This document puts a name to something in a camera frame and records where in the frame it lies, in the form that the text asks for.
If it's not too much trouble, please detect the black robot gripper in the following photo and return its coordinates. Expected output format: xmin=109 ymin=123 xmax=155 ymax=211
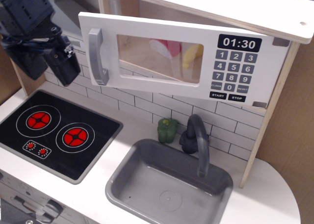
xmin=0 ymin=0 xmax=80 ymax=86

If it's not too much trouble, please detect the grey microwave door handle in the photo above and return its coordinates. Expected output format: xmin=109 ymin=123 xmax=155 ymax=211
xmin=88 ymin=27 xmax=109 ymax=86

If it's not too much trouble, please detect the white toy microwave door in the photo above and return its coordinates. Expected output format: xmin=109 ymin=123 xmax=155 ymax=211
xmin=78 ymin=12 xmax=290 ymax=108

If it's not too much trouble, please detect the wooden toy microwave cabinet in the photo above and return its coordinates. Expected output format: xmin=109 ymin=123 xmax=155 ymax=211
xmin=98 ymin=0 xmax=314 ymax=187

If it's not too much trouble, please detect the grey toy range hood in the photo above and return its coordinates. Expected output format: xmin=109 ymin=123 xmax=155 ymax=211
xmin=49 ymin=0 xmax=100 ymax=52

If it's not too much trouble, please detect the black toy stovetop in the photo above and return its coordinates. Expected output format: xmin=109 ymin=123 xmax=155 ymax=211
xmin=0 ymin=90 xmax=123 ymax=184

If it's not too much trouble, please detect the red white toy food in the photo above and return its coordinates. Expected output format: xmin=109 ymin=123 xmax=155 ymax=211
xmin=149 ymin=39 xmax=182 ymax=60

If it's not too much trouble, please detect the green toy bell pepper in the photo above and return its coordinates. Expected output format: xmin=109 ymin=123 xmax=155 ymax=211
xmin=157 ymin=118 xmax=178 ymax=143

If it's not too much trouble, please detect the grey toy oven front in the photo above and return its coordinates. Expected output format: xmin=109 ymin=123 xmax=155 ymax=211
xmin=0 ymin=170 xmax=96 ymax=224

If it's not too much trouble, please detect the yellow toy banana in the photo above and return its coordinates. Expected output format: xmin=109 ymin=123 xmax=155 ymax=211
xmin=183 ymin=44 xmax=204 ymax=69

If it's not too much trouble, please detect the grey toy sink basin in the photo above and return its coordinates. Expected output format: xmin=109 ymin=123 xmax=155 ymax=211
xmin=105 ymin=139 xmax=233 ymax=224

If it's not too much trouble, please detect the dark grey toy faucet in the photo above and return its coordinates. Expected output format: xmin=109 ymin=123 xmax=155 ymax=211
xmin=179 ymin=114 xmax=209 ymax=178

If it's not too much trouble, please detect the grey oven door handle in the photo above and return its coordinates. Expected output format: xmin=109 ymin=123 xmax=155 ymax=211
xmin=11 ymin=196 xmax=63 ymax=224

